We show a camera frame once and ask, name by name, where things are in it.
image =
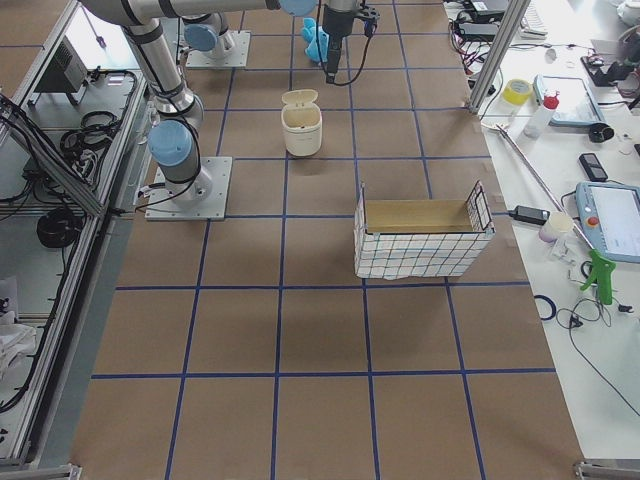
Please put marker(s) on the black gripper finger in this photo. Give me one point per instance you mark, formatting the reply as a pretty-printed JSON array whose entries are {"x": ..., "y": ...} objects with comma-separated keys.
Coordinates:
[{"x": 334, "y": 52}]

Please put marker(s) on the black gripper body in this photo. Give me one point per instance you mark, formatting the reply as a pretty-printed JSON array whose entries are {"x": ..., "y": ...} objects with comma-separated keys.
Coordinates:
[{"x": 335, "y": 26}]

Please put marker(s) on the white trash can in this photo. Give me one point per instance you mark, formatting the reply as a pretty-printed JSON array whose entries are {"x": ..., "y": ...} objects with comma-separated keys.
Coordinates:
[{"x": 301, "y": 120}]

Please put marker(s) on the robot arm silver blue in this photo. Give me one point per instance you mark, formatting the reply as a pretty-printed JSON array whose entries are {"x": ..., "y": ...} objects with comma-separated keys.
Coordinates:
[
  {"x": 208, "y": 33},
  {"x": 173, "y": 142}
]

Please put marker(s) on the blue teddy bear plush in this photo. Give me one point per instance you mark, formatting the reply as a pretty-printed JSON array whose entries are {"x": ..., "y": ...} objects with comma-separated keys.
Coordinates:
[{"x": 317, "y": 40}]

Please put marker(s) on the yellow tape roll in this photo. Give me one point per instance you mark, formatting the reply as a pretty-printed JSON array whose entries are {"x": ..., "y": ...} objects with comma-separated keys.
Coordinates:
[{"x": 517, "y": 91}]

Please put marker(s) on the white bottle red cap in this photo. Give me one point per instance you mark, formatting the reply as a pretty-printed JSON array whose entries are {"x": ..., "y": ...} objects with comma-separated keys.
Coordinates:
[{"x": 542, "y": 117}]

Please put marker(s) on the black power adapter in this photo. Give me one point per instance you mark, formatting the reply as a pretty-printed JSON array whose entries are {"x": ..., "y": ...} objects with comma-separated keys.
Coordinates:
[{"x": 529, "y": 215}]

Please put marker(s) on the long metal rod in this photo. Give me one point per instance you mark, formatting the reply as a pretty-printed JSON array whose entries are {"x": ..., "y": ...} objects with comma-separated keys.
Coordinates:
[{"x": 502, "y": 131}]

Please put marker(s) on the grey control box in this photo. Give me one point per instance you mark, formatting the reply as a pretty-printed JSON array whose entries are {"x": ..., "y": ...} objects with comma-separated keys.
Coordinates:
[{"x": 65, "y": 74}]

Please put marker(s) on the white plastic cup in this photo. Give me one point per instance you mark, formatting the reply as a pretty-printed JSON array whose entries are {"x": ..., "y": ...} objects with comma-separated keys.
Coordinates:
[{"x": 556, "y": 226}]

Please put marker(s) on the black phone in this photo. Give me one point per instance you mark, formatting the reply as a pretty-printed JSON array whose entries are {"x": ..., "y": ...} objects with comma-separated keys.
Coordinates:
[{"x": 592, "y": 167}]

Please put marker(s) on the teach pendant light blue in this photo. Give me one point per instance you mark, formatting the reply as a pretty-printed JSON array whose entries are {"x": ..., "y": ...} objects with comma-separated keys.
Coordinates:
[{"x": 609, "y": 217}]

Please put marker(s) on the green plastic gun tool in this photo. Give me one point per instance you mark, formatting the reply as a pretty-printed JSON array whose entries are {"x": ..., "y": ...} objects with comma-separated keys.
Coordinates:
[{"x": 601, "y": 276}]

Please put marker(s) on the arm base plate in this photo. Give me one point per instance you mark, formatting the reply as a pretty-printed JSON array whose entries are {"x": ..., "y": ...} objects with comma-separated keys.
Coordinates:
[
  {"x": 236, "y": 59},
  {"x": 205, "y": 199}
]

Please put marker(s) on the aluminium frame post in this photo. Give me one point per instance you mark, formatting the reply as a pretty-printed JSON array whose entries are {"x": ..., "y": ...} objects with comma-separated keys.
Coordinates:
[{"x": 509, "y": 25}]

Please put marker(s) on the wooden box with wire grid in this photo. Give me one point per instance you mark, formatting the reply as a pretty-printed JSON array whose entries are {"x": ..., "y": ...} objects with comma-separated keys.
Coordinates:
[{"x": 397, "y": 239}]

